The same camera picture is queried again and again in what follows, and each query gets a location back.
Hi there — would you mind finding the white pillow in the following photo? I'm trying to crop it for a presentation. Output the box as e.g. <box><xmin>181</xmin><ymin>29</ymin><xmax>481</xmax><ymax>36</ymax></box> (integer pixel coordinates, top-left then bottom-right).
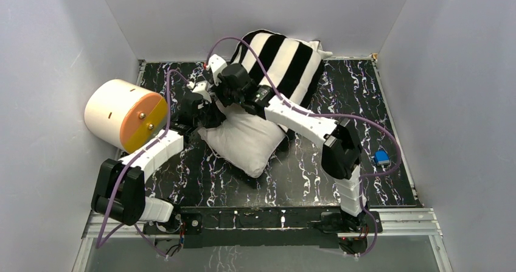
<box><xmin>198</xmin><ymin>102</ymin><xmax>286</xmax><ymax>178</ymax></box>

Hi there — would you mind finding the black white striped pillowcase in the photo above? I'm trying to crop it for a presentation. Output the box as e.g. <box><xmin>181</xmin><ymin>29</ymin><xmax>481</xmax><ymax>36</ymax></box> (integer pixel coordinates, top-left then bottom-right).
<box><xmin>243</xmin><ymin>29</ymin><xmax>333</xmax><ymax>108</ymax></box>

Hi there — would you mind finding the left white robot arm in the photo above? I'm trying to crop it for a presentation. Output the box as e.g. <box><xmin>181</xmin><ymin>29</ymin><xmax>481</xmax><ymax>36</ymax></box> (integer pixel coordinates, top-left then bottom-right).
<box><xmin>91</xmin><ymin>90</ymin><xmax>225</xmax><ymax>233</ymax></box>

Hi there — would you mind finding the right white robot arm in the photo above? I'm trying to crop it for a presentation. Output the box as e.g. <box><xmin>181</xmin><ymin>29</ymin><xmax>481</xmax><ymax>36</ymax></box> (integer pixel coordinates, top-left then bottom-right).
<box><xmin>198</xmin><ymin>64</ymin><xmax>367</xmax><ymax>232</ymax></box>

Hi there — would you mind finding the white orange cylinder roll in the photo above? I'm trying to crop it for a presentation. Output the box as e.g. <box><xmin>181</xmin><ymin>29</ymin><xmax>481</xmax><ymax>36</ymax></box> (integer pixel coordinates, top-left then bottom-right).
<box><xmin>84</xmin><ymin>79</ymin><xmax>169</xmax><ymax>153</ymax></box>

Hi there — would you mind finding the small blue object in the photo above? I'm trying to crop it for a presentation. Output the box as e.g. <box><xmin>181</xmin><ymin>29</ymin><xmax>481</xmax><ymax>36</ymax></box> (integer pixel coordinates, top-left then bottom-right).
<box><xmin>373</xmin><ymin>150</ymin><xmax>391</xmax><ymax>166</ymax></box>

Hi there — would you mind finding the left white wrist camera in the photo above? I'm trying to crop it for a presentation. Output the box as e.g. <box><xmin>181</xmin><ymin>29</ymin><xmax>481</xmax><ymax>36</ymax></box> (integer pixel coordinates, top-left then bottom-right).
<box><xmin>187</xmin><ymin>81</ymin><xmax>209</xmax><ymax>96</ymax></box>

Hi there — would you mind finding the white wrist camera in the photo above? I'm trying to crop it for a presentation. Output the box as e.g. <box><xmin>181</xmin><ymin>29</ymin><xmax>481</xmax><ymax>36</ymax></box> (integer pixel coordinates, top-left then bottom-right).
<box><xmin>205</xmin><ymin>54</ymin><xmax>227</xmax><ymax>75</ymax></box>
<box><xmin>187</xmin><ymin>81</ymin><xmax>209</xmax><ymax>96</ymax></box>

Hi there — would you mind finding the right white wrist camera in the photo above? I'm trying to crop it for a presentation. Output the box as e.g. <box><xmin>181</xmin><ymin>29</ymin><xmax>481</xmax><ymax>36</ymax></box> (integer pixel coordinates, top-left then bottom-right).
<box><xmin>205</xmin><ymin>54</ymin><xmax>227</xmax><ymax>75</ymax></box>

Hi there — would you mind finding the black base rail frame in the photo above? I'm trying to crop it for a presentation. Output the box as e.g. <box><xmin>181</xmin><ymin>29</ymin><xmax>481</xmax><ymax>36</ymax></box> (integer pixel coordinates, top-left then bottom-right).
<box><xmin>143</xmin><ymin>206</ymin><xmax>383</xmax><ymax>254</ymax></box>

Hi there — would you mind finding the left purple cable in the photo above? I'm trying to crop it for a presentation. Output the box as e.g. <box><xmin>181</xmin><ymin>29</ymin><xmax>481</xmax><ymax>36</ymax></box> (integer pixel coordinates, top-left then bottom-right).
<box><xmin>95</xmin><ymin>67</ymin><xmax>203</xmax><ymax>249</ymax></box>

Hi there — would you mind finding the purple cable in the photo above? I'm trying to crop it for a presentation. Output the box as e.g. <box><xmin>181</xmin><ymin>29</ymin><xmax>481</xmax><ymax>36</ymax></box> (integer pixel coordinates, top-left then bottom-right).
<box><xmin>203</xmin><ymin>35</ymin><xmax>402</xmax><ymax>178</ymax></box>
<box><xmin>95</xmin><ymin>67</ymin><xmax>203</xmax><ymax>249</ymax></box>

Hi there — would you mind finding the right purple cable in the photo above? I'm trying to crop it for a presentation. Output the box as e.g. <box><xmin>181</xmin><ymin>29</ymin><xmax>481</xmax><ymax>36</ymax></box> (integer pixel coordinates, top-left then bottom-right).
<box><xmin>203</xmin><ymin>35</ymin><xmax>402</xmax><ymax>178</ymax></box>

